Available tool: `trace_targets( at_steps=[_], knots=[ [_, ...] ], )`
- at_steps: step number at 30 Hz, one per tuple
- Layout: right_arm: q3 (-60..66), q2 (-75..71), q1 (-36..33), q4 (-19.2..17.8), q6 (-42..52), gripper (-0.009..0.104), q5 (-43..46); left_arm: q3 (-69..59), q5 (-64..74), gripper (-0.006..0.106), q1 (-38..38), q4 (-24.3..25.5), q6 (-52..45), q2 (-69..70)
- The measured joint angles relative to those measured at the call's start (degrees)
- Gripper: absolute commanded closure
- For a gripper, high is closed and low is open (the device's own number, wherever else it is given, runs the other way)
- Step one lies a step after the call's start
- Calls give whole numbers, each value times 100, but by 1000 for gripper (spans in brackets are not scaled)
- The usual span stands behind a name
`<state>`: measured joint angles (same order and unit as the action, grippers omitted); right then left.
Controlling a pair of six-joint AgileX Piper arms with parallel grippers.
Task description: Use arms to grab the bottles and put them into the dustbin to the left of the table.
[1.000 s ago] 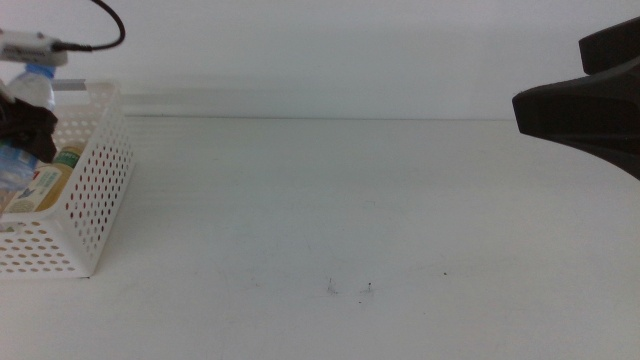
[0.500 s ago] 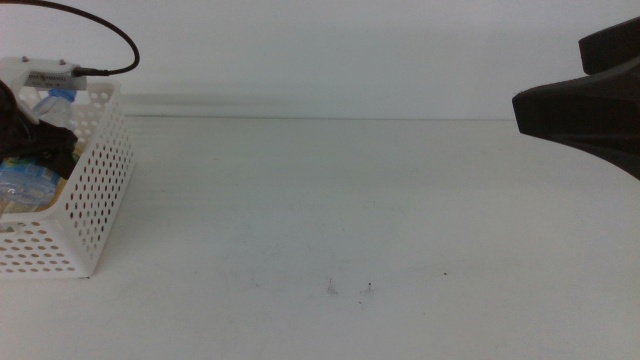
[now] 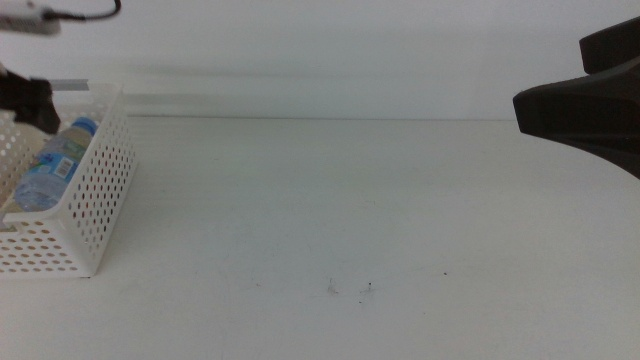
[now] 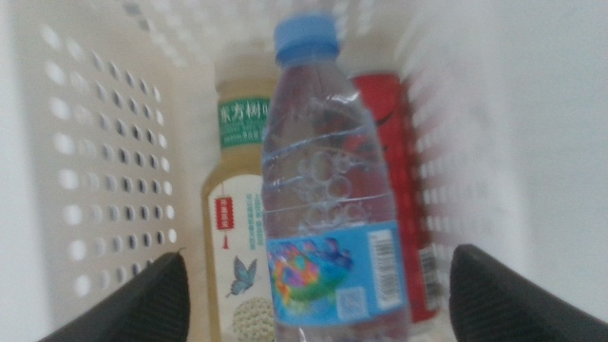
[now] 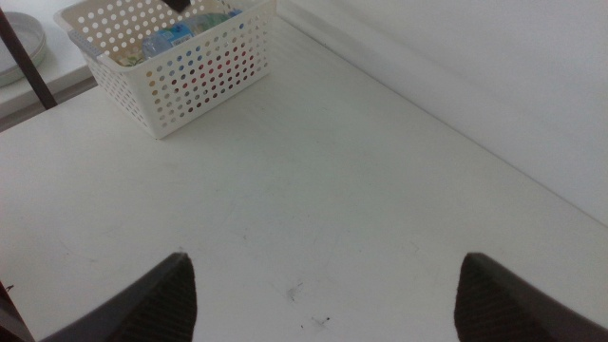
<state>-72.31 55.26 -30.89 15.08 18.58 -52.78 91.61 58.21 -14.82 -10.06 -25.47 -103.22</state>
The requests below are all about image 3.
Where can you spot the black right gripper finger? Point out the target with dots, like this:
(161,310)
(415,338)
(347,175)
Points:
(590,110)
(615,47)

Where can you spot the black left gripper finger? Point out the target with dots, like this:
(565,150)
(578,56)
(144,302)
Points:
(30,102)

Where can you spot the clear water bottle blue cap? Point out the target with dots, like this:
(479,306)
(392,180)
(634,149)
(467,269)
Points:
(47,175)

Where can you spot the white perforated plastic basket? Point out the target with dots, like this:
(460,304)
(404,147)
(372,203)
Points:
(60,245)

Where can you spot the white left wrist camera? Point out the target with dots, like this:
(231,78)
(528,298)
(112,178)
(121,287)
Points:
(25,20)

